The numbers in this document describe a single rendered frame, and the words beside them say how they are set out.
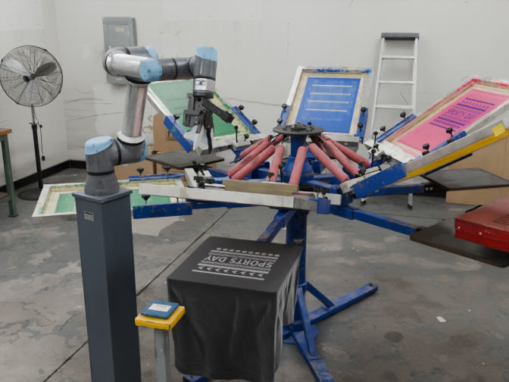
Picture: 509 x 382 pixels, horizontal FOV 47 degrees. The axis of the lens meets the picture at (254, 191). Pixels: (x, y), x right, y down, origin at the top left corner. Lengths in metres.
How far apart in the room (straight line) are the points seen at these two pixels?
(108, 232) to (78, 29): 5.39
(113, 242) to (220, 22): 4.66
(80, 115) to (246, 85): 2.27
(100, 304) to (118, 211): 0.43
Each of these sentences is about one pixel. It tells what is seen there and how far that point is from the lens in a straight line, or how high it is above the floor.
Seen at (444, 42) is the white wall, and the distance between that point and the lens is 6.56.
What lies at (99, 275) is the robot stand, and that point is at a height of 0.84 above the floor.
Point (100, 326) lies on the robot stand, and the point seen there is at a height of 0.58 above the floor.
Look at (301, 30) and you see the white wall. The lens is 6.71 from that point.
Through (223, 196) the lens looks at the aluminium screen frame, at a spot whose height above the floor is 1.32.
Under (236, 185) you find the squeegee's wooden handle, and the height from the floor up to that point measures 1.19.
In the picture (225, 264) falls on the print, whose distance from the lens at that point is 2.44.
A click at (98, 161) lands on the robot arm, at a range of 2.55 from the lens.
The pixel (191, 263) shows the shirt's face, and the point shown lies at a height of 0.95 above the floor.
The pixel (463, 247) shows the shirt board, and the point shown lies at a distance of 2.77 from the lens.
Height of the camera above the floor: 1.93
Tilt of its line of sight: 17 degrees down
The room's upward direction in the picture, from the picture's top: straight up
